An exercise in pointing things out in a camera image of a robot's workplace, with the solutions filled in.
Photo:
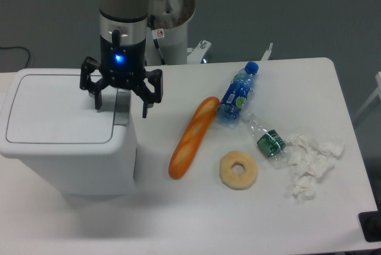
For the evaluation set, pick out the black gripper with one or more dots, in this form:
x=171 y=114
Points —
x=122 y=67

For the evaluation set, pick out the white trash can lid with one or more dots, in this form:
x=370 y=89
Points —
x=52 y=109

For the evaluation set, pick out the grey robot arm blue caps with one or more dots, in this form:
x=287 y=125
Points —
x=123 y=25

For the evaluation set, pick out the white trash can body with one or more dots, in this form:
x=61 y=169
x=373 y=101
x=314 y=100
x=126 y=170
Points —
x=80 y=169

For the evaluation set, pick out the orange baguette bread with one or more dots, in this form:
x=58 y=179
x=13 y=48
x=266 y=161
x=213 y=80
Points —
x=192 y=138

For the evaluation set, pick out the blue plastic bottle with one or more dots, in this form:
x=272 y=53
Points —
x=237 y=94

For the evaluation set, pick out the crushed clear bottle green label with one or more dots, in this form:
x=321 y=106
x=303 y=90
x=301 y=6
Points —
x=269 y=142

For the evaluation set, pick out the crumpled white tissue paper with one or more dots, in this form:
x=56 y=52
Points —
x=310 y=161

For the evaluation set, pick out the black device at table edge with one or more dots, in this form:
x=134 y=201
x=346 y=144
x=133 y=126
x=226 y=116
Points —
x=370 y=225

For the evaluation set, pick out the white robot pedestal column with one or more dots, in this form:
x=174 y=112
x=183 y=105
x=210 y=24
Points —
x=167 y=34

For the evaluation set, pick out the white metal base frame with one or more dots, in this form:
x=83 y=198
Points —
x=198 y=54

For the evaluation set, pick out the white frame at right edge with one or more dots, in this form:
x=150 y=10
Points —
x=371 y=103

